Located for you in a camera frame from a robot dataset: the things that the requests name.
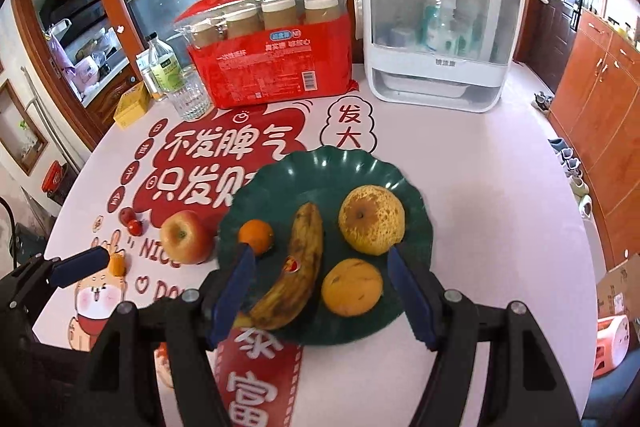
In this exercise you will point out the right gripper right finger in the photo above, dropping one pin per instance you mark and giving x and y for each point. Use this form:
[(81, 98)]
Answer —
[(525, 385)]

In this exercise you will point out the cardboard box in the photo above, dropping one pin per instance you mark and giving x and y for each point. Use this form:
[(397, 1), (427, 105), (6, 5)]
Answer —
[(618, 291)]

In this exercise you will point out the spotted yellow pear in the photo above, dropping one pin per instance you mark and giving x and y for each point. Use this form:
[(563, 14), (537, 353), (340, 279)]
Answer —
[(372, 219)]

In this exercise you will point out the white sterilizer cabinet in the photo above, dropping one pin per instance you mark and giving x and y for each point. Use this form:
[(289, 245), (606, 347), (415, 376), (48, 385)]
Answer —
[(451, 54)]

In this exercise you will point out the large orange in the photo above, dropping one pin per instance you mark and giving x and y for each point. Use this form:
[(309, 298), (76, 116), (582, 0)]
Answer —
[(352, 288)]

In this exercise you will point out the wooden sideboard cabinet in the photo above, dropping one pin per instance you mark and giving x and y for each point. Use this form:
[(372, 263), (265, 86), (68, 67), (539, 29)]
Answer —
[(596, 110)]

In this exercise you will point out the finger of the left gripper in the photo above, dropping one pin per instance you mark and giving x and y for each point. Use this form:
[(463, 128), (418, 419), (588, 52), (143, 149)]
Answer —
[(74, 269)]

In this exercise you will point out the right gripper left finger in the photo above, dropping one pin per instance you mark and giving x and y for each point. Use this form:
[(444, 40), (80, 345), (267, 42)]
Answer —
[(118, 385)]

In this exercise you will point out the red paper cup package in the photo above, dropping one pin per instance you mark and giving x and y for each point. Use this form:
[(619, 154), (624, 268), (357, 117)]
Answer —
[(250, 52)]

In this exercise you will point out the clear drinking glass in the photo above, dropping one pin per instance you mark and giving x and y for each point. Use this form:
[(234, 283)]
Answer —
[(188, 95)]

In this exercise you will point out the red trash bin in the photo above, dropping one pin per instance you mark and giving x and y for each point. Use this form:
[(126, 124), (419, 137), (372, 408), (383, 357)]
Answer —
[(53, 178)]

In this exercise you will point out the spotted brown banana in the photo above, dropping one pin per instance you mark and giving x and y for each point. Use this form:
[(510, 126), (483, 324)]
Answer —
[(290, 294)]

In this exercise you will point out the green label bottle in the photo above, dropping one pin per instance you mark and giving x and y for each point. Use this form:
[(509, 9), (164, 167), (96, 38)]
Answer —
[(164, 65)]

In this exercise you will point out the yellow small box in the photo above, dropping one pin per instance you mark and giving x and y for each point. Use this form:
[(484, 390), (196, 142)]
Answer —
[(132, 106)]

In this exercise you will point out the small orange tangerine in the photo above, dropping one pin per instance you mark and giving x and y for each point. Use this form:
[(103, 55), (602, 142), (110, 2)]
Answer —
[(258, 235)]

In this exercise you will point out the red yellow apple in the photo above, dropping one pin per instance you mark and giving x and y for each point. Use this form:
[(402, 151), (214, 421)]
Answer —
[(185, 239)]

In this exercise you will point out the cherry tomato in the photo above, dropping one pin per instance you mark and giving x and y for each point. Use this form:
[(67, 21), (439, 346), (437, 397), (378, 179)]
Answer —
[(134, 227)]

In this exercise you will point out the orange white stool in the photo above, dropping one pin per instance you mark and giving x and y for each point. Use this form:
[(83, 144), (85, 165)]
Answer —
[(612, 344)]

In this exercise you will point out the dark red fruit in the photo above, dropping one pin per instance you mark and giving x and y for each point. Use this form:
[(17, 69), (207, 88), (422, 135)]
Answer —
[(126, 215)]

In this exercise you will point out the green scalloped plate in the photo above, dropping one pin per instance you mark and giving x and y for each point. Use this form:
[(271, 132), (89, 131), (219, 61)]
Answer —
[(324, 176)]

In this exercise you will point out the small yellow kumquat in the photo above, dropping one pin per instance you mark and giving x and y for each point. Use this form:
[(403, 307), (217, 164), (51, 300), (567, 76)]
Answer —
[(117, 265)]

